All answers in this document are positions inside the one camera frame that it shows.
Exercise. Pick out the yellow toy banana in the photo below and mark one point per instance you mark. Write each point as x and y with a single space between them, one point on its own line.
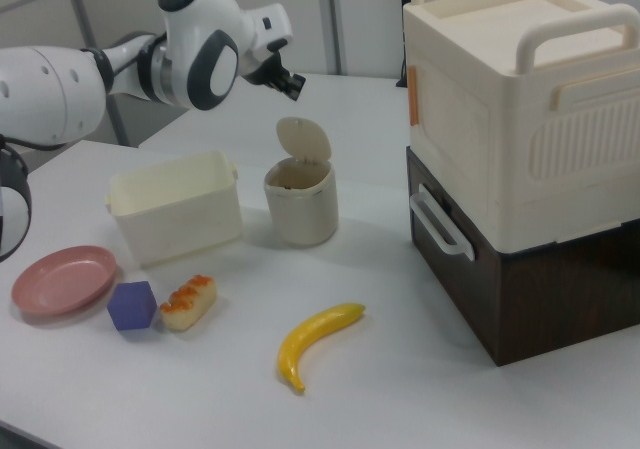
312 336

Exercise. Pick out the toy bread with orange topping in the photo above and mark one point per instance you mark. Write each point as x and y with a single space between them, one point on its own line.
189 303

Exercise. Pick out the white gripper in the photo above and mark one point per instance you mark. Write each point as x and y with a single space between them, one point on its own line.
267 29

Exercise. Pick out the small beige trash can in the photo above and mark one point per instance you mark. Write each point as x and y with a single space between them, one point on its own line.
301 204

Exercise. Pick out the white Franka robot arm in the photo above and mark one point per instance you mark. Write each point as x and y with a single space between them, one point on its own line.
195 54

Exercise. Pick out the cream rectangular plastic bin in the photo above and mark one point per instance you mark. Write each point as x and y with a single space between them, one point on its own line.
175 209

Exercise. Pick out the beige trash can lid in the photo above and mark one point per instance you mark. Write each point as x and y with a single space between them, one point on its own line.
303 139

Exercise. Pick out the purple cube block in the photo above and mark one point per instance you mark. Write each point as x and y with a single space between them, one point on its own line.
132 306

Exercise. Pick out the dark brown drawer box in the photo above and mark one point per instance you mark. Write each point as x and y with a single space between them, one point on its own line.
500 289

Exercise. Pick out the pink plastic plate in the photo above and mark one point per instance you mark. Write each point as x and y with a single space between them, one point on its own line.
64 285

